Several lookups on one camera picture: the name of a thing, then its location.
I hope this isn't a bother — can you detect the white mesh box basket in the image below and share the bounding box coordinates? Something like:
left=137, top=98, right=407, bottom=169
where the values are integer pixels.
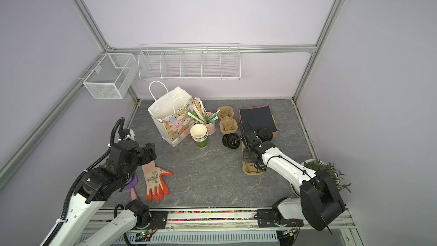
left=83, top=53, right=138, bottom=100

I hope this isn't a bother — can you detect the brown pulp cup carrier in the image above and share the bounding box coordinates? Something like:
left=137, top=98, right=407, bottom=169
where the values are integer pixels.
left=218, top=106, right=238, bottom=134
left=242, top=144, right=263, bottom=176

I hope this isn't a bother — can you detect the white wire shelf basket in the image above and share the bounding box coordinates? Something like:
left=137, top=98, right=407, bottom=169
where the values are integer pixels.
left=138, top=43, right=241, bottom=80

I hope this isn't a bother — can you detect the cartoon animal paper bag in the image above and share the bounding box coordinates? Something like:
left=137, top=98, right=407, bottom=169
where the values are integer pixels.
left=148, top=80, right=199, bottom=147

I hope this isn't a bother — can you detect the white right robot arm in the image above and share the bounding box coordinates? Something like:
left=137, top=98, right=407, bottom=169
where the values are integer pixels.
left=240, top=127, right=346, bottom=231

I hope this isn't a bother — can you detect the pink metal bucket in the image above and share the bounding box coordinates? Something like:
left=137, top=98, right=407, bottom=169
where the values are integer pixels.
left=204, top=112, right=216, bottom=135

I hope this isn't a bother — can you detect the potted green plant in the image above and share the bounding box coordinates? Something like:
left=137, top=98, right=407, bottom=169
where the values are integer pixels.
left=290, top=158, right=352, bottom=195

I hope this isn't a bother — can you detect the purple pink trowel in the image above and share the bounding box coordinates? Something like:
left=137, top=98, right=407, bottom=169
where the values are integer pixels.
left=124, top=174, right=138, bottom=200

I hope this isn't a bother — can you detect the green paper cup stack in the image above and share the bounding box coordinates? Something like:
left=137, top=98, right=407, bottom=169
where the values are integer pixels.
left=190, top=124, right=208, bottom=149

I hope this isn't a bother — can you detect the black cup lid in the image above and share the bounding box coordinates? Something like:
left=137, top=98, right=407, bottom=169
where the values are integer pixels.
left=222, top=133, right=241, bottom=149

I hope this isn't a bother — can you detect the red white garden glove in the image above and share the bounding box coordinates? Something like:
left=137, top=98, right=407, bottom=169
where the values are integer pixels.
left=142, top=162, right=174, bottom=202

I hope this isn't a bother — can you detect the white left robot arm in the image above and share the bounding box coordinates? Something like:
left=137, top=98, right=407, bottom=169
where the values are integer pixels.
left=42, top=117, right=157, bottom=246

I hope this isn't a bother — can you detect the green wrapped straw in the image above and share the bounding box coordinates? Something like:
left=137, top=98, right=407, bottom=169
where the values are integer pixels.
left=205, top=112, right=219, bottom=124

